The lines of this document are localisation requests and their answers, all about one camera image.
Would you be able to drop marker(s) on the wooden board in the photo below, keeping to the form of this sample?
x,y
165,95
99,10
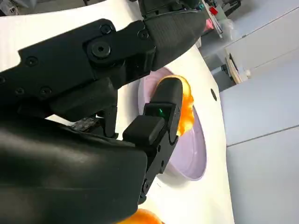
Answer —
x,y
233,68

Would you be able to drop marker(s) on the small red box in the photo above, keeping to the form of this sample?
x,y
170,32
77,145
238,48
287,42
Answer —
x,y
213,10

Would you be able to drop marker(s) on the orange crescent toy bread roll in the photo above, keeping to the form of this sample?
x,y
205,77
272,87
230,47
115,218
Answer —
x,y
188,109

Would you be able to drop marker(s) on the black workshop machine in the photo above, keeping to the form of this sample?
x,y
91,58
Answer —
x,y
168,4

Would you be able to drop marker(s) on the pink object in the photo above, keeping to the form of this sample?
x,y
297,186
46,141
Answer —
x,y
209,24

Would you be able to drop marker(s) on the lilac plate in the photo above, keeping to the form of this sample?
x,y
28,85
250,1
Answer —
x,y
194,151

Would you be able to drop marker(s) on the grey metal rail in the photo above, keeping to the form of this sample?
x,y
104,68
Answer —
x,y
217,23

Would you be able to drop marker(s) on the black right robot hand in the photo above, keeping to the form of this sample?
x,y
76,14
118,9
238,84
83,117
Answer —
x,y
70,163

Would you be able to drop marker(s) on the white cabinet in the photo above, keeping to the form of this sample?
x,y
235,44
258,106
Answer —
x,y
266,42

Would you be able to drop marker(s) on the black background device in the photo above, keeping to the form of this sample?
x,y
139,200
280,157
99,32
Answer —
x,y
231,7

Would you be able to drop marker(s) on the orange white striped bread roll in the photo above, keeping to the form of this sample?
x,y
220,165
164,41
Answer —
x,y
144,217

